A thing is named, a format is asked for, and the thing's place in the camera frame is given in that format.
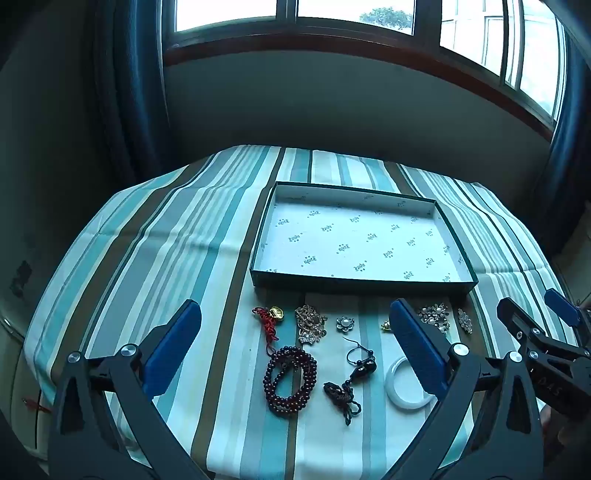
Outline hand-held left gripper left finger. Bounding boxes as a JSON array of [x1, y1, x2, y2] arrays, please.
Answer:
[[46, 299, 218, 480]]

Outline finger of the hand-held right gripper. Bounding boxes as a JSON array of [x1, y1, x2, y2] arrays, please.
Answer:
[[496, 298, 591, 366], [544, 288, 591, 348]]

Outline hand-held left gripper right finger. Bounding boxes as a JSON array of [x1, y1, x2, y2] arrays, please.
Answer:
[[379, 298, 546, 480]]

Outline pearl cluster brooch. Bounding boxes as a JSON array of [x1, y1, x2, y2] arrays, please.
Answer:
[[418, 302, 451, 334]]

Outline white jade bangle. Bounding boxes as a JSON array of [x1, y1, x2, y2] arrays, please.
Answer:
[[387, 355, 437, 409]]

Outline dark pendant with knot tassel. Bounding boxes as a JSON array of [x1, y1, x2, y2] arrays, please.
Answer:
[[323, 337, 377, 425]]

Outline long red knot gold charm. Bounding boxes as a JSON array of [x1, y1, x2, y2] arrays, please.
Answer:
[[252, 304, 287, 356]]

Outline bronze rhinestone brooch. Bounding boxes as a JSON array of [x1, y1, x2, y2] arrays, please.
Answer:
[[294, 304, 328, 346]]

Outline dark red bead bracelet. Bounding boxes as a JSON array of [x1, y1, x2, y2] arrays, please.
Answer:
[[264, 346, 319, 418]]

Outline green cardboard box tray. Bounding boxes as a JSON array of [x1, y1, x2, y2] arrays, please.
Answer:
[[249, 181, 478, 294]]

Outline striped tablecloth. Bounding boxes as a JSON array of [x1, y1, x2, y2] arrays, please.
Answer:
[[25, 144, 573, 480]]

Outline blue curtain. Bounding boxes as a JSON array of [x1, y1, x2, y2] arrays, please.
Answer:
[[531, 46, 591, 259], [92, 0, 176, 185]]

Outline window with wooden frame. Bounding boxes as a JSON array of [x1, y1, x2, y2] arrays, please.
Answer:
[[161, 0, 568, 139]]

